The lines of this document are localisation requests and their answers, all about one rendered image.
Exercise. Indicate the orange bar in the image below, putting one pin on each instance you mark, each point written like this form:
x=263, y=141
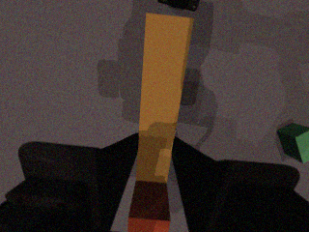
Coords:
x=166, y=47

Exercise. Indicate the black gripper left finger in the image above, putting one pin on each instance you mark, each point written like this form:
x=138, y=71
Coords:
x=105, y=170

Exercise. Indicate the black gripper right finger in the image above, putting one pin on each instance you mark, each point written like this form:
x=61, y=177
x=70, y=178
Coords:
x=205, y=183

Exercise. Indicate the green rectangular block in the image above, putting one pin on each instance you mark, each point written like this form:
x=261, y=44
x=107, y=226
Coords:
x=295, y=141

